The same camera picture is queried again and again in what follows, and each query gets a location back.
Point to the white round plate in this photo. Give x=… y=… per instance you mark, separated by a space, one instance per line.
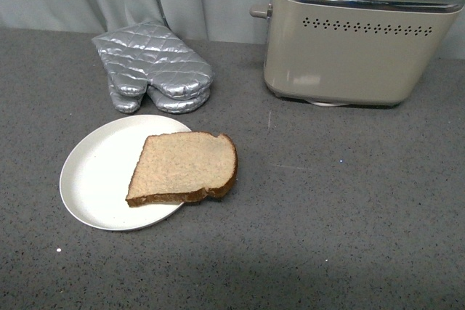
x=95 y=177

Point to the silver quilted oven mitt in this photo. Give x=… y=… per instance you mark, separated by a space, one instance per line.
x=148 y=59

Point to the brown bread slice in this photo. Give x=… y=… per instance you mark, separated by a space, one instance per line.
x=183 y=167

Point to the beige two-slot toaster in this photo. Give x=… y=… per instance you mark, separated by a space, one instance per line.
x=352 y=52

